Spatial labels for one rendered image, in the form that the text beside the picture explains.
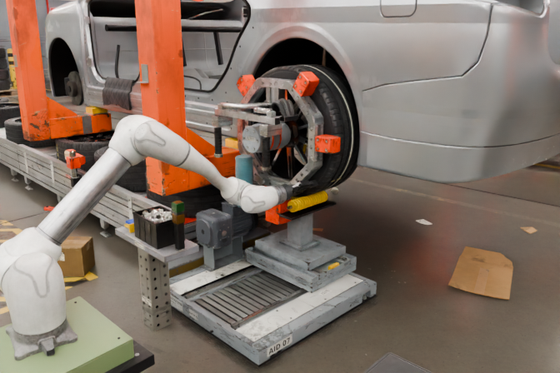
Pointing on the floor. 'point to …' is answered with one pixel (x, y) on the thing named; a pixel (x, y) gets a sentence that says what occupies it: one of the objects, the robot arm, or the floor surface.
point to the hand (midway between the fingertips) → (311, 184)
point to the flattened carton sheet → (483, 273)
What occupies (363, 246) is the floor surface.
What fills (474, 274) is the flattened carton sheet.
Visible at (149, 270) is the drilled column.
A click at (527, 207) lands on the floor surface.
